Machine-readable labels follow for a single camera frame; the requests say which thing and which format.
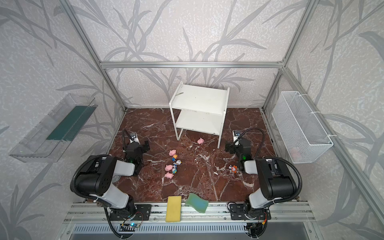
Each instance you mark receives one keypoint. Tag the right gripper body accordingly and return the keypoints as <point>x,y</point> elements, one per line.
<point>235,149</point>

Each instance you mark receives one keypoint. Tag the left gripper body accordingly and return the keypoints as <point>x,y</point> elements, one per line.
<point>141,147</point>

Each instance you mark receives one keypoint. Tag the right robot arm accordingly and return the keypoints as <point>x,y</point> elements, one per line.
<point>279,180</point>

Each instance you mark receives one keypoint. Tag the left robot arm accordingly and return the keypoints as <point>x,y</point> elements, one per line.
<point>93,179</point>

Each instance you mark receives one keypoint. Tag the white two-tier metal shelf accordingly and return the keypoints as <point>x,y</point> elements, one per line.
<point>199,109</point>

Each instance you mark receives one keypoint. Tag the orange crab blue cat figurine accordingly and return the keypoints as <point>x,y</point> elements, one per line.
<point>233,169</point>

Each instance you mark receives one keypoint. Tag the pink pig toy middle cluster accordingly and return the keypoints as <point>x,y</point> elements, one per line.
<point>169,168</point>

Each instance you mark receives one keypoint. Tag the yellow hooded blue cat figurine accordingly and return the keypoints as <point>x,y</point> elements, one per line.
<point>175,157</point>

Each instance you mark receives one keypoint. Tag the pink pig toy lower cluster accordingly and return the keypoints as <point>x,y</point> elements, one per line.
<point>169,175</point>

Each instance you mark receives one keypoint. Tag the pink item in basket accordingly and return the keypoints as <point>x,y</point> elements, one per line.
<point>295,154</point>

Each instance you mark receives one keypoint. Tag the yellow sponge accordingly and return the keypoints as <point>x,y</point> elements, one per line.
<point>173,214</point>

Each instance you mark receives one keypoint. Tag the green sponge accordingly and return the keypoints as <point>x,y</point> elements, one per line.
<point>199,204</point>

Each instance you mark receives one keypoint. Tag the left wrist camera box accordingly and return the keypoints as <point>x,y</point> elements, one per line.
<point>133,137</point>

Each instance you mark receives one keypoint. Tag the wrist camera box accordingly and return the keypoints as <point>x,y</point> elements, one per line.
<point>236,134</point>
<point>133,137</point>

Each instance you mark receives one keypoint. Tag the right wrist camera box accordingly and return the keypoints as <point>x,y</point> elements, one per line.
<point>236,134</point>

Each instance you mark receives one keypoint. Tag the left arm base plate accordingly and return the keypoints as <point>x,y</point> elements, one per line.
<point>140,212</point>

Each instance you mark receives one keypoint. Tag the white wire mesh basket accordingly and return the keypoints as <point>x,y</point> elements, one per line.
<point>299,127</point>

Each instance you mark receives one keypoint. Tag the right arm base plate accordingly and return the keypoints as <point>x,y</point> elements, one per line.
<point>245,212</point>

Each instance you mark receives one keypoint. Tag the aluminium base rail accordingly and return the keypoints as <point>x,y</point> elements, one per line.
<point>216,212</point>

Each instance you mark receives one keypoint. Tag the clear plastic wall bin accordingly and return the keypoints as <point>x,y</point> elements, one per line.
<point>48,140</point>

